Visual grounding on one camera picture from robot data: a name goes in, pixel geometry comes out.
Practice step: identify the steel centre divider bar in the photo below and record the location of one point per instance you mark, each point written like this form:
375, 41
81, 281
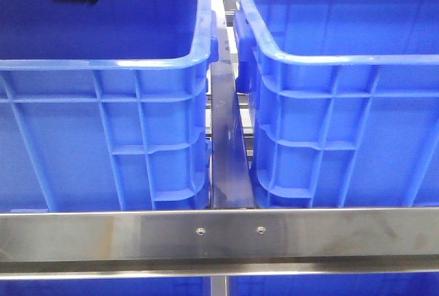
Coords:
231, 183

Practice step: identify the stainless steel front rail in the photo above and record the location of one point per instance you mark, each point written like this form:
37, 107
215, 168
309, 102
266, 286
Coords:
218, 242

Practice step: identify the blue plastic crate right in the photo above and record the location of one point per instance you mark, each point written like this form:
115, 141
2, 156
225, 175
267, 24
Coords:
344, 95

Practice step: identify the blue plastic crate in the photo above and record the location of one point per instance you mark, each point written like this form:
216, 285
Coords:
103, 107
344, 95

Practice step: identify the steel lower vertical post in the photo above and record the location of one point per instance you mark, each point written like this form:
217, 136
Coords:
219, 286

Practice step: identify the blue plastic crate left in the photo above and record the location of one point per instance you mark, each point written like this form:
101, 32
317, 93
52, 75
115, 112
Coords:
103, 107

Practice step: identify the blue crate lower left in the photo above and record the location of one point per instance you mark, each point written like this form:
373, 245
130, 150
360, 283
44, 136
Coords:
134, 286

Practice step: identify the blue crate lower right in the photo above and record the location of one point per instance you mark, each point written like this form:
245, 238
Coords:
342, 284

